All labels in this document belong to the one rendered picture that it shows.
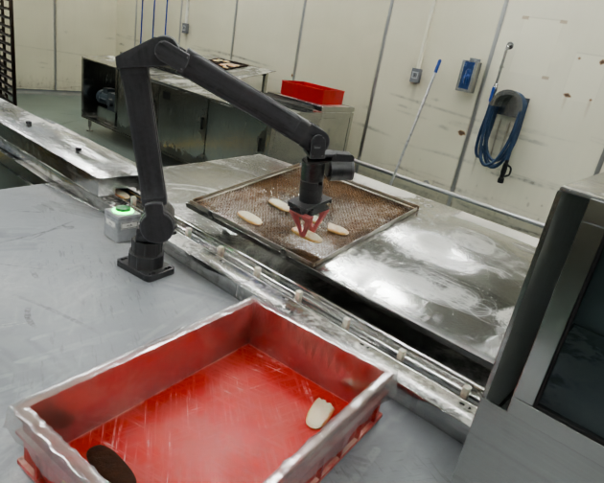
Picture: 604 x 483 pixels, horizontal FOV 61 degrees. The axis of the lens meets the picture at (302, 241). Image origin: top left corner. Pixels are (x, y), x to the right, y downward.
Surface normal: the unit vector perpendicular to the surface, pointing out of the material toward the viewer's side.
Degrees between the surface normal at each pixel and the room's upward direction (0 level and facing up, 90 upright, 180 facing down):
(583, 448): 90
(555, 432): 90
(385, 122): 87
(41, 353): 0
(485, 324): 10
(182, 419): 0
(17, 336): 0
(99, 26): 91
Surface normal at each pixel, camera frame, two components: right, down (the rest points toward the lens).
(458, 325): 0.05, -0.87
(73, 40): 0.73, 0.36
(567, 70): -0.66, 0.18
